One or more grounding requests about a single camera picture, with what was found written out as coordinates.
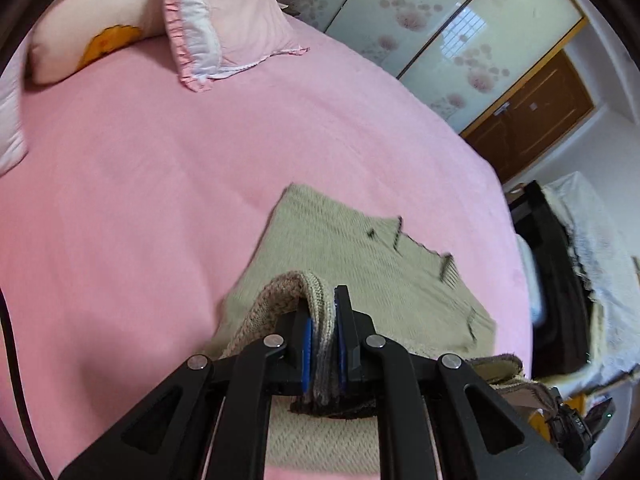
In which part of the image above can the cream pillow with orange print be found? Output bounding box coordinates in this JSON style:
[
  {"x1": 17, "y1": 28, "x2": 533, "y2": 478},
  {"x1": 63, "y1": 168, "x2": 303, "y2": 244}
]
[{"x1": 27, "y1": 0, "x2": 173, "y2": 86}]

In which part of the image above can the pink ruffled pillow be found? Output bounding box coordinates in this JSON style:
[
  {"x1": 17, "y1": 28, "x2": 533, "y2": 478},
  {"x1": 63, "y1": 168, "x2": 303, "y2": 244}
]
[{"x1": 162, "y1": 0, "x2": 311, "y2": 93}]

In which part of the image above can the brown wooden door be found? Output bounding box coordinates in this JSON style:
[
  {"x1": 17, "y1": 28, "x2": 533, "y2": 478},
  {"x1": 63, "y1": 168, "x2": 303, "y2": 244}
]
[{"x1": 460, "y1": 50, "x2": 596, "y2": 183}]

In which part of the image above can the pink bed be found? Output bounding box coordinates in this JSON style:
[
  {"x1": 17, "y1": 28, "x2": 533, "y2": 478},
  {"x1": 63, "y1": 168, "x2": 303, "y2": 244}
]
[{"x1": 0, "y1": 10, "x2": 536, "y2": 480}]

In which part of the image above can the black piano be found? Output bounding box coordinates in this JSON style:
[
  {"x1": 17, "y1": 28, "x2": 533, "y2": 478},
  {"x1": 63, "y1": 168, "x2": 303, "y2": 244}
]
[{"x1": 510, "y1": 180, "x2": 606, "y2": 376}]

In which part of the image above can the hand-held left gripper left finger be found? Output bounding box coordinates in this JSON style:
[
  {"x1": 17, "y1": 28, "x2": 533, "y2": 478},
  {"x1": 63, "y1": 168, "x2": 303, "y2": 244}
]
[{"x1": 57, "y1": 307, "x2": 316, "y2": 480}]

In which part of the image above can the covered piano stool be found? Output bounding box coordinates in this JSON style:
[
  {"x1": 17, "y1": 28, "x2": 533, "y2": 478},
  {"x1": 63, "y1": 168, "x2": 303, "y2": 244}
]
[{"x1": 515, "y1": 232, "x2": 548, "y2": 328}]

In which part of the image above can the beige knitted cardigan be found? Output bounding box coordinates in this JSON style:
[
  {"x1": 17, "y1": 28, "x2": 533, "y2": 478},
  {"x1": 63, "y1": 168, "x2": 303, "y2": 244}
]
[{"x1": 200, "y1": 183, "x2": 561, "y2": 478}]

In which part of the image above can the chair with draped clothes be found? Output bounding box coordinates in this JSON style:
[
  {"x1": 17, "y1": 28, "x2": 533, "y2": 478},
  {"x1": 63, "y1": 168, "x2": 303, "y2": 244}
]
[{"x1": 542, "y1": 171, "x2": 640, "y2": 386}]

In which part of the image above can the floral sliding door wardrobe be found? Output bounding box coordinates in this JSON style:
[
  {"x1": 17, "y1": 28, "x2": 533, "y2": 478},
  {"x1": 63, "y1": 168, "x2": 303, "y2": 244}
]
[{"x1": 245, "y1": 0, "x2": 588, "y2": 136}]

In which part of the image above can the white pillow with cartoon print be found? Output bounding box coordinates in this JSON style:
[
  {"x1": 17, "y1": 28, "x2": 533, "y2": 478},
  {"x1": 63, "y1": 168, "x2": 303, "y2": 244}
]
[{"x1": 0, "y1": 45, "x2": 28, "y2": 176}]

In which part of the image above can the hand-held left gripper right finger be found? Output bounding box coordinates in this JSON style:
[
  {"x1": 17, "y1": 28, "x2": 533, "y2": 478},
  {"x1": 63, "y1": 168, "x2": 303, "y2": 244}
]
[{"x1": 332, "y1": 285, "x2": 583, "y2": 480}]

